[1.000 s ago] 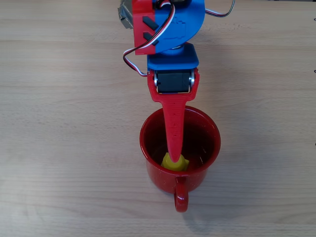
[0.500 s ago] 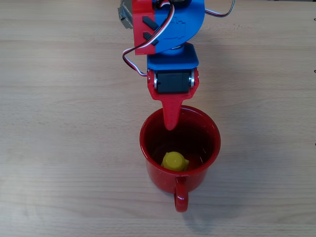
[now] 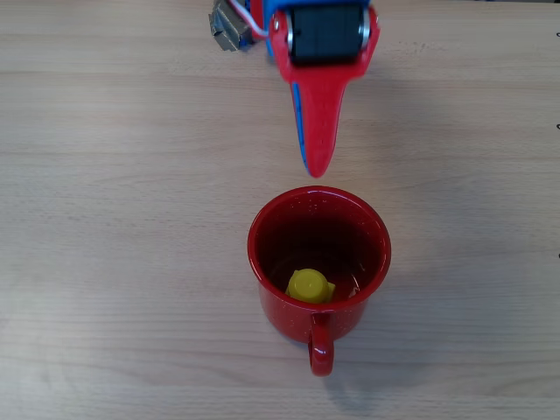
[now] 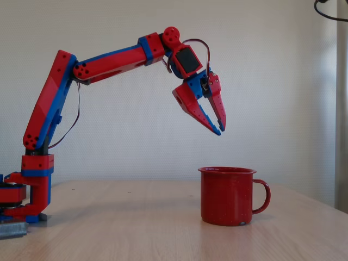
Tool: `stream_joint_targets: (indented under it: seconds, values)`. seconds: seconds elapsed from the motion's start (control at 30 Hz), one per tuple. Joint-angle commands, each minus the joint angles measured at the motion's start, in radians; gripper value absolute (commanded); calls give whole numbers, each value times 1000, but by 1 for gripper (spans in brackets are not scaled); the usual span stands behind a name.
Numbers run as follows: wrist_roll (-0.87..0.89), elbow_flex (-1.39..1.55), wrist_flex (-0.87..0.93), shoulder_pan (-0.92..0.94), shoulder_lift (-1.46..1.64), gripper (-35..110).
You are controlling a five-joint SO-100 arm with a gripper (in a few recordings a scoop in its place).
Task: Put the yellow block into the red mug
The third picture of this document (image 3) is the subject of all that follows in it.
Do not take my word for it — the yellow toy building block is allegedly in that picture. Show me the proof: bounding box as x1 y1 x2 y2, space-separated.
284 268 338 305

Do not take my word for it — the white red black servo cable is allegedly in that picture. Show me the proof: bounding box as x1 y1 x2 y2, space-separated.
227 0 270 39

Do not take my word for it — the red enamel mug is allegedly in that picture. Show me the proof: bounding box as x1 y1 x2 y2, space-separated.
247 185 393 378

